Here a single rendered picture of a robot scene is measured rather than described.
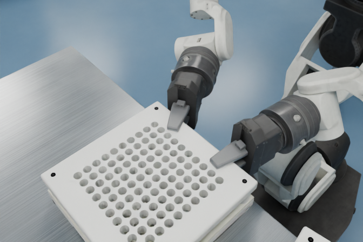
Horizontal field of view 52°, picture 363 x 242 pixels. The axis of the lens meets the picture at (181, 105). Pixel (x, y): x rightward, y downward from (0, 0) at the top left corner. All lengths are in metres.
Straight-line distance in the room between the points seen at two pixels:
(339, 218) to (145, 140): 1.03
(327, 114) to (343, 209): 0.87
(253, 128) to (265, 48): 1.84
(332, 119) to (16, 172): 0.59
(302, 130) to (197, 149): 0.18
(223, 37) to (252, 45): 1.65
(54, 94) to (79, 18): 1.90
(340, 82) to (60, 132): 0.54
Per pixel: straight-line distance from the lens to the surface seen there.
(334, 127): 0.75
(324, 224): 1.51
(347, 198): 1.60
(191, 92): 0.66
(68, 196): 0.60
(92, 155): 0.64
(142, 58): 2.31
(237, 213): 0.62
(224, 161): 0.61
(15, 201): 0.72
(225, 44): 0.80
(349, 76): 0.71
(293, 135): 0.66
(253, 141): 0.60
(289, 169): 1.01
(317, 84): 0.71
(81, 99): 0.84
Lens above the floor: 1.44
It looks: 46 degrees down
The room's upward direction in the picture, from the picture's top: straight up
